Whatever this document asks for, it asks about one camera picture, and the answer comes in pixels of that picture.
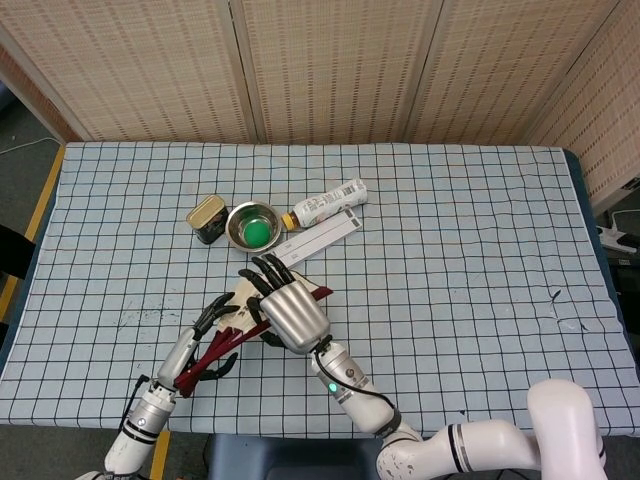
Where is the white power strip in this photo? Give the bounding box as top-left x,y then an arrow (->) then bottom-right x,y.
596,224 -> 640,253

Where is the red ribbed paper folding fan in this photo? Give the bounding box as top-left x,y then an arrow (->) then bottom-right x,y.
173,269 -> 334,399

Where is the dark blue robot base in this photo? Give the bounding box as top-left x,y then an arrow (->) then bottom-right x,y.
207,433 -> 386,480

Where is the white power cable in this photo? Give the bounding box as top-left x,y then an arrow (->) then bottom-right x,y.
608,209 -> 640,231

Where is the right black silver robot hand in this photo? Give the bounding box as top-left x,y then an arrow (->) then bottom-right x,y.
238,253 -> 332,356

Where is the dark tin can gold lid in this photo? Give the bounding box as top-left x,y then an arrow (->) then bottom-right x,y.
186,194 -> 231,246

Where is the black box with label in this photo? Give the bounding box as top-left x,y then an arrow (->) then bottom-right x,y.
607,249 -> 640,296

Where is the long white printed strip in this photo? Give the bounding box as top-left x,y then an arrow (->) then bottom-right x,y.
284,215 -> 363,269
273,208 -> 358,256

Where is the blue checked tablecloth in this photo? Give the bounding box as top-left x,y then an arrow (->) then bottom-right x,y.
0,141 -> 626,441

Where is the large black object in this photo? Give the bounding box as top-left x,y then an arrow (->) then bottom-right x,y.
0,224 -> 37,280

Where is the green ball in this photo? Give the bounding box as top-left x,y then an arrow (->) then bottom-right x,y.
243,221 -> 273,250

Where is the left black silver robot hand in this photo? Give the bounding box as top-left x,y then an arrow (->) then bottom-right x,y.
157,292 -> 241,396

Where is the yellow floor tape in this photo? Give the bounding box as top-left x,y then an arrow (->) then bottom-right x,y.
28,144 -> 67,227
149,430 -> 172,480

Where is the thin white floor cable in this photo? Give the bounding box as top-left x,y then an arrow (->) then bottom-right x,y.
0,137 -> 61,154

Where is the white labelled bottle yellow cap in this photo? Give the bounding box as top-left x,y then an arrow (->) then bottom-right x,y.
280,178 -> 370,231

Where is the stainless steel bowl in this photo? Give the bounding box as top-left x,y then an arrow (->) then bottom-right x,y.
225,200 -> 284,251

